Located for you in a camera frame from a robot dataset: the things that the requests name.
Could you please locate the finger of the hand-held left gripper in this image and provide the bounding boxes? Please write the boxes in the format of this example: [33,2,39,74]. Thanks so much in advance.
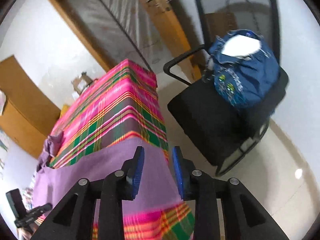
[37,203,53,215]

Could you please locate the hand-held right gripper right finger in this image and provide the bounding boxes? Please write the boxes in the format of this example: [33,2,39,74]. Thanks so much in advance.
[172,146,288,240]

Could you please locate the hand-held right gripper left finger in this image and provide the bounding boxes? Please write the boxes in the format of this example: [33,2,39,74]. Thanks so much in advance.
[30,146,145,240]

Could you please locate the purple fleece pants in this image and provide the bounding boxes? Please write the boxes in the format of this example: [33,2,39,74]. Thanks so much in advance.
[32,131,183,221]

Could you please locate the black mesh office chair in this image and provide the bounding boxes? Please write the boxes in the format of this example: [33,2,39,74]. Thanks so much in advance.
[164,0,290,177]

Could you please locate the pink plaid bed sheet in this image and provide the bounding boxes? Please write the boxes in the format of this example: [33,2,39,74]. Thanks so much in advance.
[49,59,195,240]

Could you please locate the wooden wardrobe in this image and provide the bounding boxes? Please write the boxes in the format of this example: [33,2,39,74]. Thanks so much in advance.
[0,56,62,159]

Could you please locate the open cardboard box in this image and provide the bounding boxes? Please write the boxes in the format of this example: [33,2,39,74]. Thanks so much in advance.
[71,72,94,93]

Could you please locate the blue denim bag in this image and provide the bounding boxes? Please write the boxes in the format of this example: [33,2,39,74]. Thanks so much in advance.
[203,29,280,109]

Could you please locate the white cloth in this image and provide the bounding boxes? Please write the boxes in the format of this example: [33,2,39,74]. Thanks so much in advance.
[222,35,262,57]

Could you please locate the wooden door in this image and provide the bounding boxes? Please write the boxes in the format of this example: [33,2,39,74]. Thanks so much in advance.
[125,0,201,81]

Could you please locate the clear plastic door curtain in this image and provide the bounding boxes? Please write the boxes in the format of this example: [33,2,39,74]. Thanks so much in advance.
[67,0,156,73]

